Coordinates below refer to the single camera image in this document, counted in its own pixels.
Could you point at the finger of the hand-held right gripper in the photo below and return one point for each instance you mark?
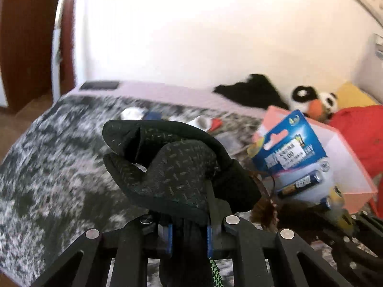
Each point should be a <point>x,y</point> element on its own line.
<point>353,245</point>
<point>372,218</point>

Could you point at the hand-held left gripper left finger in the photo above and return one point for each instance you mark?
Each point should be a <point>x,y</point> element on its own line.
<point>170,239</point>

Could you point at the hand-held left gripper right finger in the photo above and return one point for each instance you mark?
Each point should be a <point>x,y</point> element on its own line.
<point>209,239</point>

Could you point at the pink cardboard box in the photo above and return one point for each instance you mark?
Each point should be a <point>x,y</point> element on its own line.
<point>341,161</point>

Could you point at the black glove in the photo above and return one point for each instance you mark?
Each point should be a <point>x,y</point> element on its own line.
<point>179,167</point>

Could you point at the battery blister pack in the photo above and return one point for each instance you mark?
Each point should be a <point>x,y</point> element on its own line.
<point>287,146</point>

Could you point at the red cloth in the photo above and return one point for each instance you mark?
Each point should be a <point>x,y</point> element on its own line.
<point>359,131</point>

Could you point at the red small item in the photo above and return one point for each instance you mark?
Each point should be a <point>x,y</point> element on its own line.
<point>216,124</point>

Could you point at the white rolled sock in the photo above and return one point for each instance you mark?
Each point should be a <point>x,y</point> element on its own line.
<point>200,122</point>

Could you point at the orange plush toy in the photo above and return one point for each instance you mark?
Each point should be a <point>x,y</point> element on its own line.
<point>317,110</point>

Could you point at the blue small item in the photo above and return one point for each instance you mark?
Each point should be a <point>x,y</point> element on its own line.
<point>152,116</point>

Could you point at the yellow pillow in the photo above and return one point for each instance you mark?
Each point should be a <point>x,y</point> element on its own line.
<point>354,95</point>

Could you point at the panda plush toy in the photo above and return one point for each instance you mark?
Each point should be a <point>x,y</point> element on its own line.
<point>329,101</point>

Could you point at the black and white plush toy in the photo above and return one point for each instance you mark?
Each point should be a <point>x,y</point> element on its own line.
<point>303,95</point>

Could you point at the purple bed sheet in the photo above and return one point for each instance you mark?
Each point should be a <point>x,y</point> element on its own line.
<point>167,92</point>

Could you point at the black garment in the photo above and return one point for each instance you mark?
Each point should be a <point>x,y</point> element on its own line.
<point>254,92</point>

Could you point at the black phone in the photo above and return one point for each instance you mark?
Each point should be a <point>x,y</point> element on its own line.
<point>100,85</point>

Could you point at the brown wooden door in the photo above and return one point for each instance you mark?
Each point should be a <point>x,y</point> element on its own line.
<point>27,36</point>

